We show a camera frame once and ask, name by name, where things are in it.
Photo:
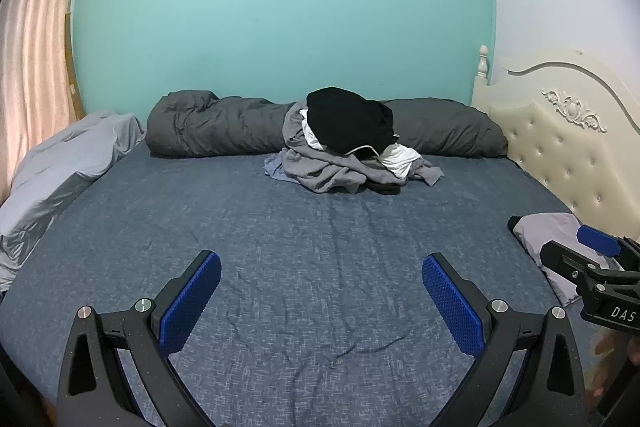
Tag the wooden frame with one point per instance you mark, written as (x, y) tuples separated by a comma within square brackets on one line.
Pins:
[(74, 77)]

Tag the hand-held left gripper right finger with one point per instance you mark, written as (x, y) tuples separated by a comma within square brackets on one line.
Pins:
[(452, 302)]

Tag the black sweater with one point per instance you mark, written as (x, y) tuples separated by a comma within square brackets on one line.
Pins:
[(345, 122)]

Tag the pale blue cloth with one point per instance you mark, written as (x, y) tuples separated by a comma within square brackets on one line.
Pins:
[(274, 167)]

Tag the light grey satin blanket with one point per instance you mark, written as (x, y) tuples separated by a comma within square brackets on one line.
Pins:
[(60, 177)]

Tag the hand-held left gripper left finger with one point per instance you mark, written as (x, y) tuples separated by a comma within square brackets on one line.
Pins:
[(192, 297)]

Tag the folded grey garment black trim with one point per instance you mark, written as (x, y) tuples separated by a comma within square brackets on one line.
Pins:
[(545, 227)]

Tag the dark grey duvet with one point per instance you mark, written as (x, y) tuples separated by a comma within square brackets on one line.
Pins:
[(225, 127)]

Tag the cream bedpost finial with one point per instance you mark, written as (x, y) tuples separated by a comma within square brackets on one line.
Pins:
[(482, 67)]

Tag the person's right hand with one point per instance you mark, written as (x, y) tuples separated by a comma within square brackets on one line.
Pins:
[(602, 352)]

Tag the pink curtain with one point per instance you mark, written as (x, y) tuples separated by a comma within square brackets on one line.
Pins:
[(35, 57)]

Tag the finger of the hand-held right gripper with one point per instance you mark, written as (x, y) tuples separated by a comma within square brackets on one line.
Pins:
[(597, 239), (562, 259)]

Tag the bed with blue sheet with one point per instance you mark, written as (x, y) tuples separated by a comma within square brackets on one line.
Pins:
[(300, 257)]

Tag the cream tufted headboard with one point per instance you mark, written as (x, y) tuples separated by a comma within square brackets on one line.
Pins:
[(550, 157)]

